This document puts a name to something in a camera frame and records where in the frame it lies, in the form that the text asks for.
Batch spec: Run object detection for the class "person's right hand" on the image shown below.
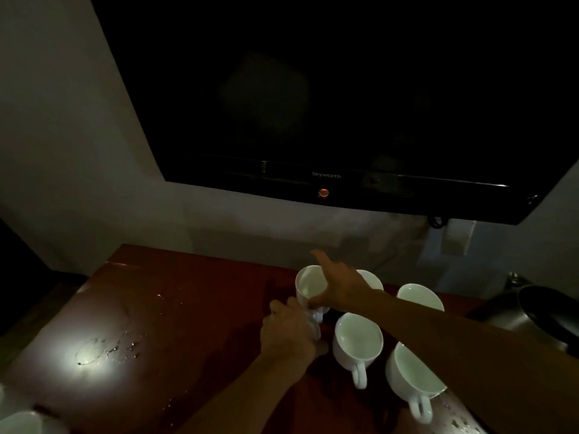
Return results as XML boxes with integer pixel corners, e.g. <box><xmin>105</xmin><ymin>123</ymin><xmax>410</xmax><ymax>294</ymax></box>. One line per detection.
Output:
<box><xmin>309</xmin><ymin>249</ymin><xmax>376</xmax><ymax>313</ymax></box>

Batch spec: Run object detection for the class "person's left hand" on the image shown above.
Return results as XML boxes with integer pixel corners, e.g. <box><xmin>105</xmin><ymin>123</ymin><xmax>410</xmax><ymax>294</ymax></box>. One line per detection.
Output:
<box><xmin>259</xmin><ymin>297</ymin><xmax>330</xmax><ymax>365</ymax></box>

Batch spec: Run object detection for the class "person's right forearm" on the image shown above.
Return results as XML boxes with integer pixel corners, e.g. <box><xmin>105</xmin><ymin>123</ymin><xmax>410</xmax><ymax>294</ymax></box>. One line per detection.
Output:
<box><xmin>357</xmin><ymin>289</ymin><xmax>579</xmax><ymax>434</ymax></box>

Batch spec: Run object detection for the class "group of white cups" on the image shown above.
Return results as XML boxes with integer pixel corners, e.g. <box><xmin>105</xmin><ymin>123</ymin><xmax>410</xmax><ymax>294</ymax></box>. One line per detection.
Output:
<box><xmin>0</xmin><ymin>383</ymin><xmax>69</xmax><ymax>434</ymax></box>

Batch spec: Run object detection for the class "person's left forearm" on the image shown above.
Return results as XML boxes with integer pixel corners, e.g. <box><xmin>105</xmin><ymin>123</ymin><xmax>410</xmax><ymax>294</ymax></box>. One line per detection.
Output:
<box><xmin>176</xmin><ymin>352</ymin><xmax>313</xmax><ymax>434</ymax></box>

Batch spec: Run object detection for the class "white ceramic cup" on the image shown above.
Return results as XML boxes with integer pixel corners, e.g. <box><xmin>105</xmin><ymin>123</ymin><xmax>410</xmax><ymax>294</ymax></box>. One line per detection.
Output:
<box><xmin>396</xmin><ymin>283</ymin><xmax>446</xmax><ymax>312</ymax></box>
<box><xmin>357</xmin><ymin>269</ymin><xmax>384</xmax><ymax>292</ymax></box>
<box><xmin>332</xmin><ymin>312</ymin><xmax>384</xmax><ymax>390</ymax></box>
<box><xmin>295</xmin><ymin>265</ymin><xmax>331</xmax><ymax>342</ymax></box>
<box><xmin>385</xmin><ymin>342</ymin><xmax>448</xmax><ymax>424</ymax></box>

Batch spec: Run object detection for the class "steel kettle with black lid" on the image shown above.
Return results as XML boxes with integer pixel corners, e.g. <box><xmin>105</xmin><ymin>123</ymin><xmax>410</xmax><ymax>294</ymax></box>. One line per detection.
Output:
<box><xmin>468</xmin><ymin>272</ymin><xmax>579</xmax><ymax>357</ymax></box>

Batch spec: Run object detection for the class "dark red wooden table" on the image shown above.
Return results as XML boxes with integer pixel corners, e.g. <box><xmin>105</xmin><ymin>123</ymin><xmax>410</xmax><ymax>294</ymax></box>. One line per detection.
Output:
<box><xmin>0</xmin><ymin>244</ymin><xmax>498</xmax><ymax>434</ymax></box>

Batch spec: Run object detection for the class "black wall television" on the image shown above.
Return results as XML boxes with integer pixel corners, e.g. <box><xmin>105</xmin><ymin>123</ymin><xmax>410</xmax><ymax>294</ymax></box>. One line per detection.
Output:
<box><xmin>88</xmin><ymin>0</ymin><xmax>579</xmax><ymax>225</ymax></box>

